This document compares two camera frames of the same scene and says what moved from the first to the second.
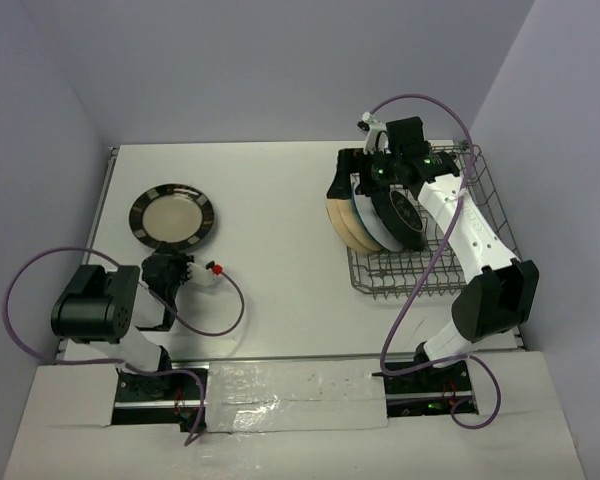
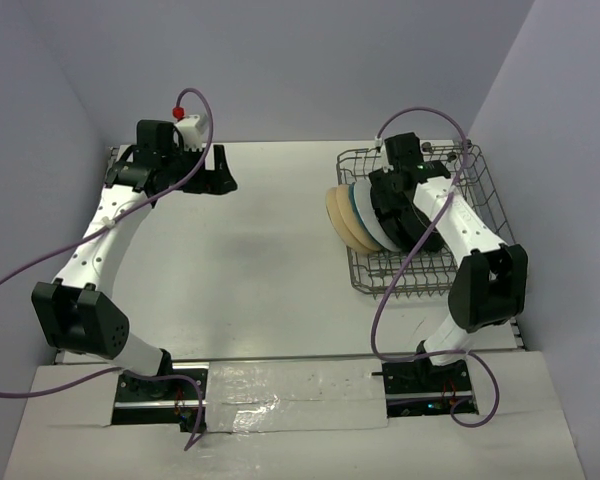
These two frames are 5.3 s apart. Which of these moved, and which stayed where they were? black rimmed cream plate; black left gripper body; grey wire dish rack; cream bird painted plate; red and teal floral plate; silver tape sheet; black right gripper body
Moved: black left gripper body; black right gripper body
Stayed: cream bird painted plate; silver tape sheet; grey wire dish rack; black rimmed cream plate; red and teal floral plate
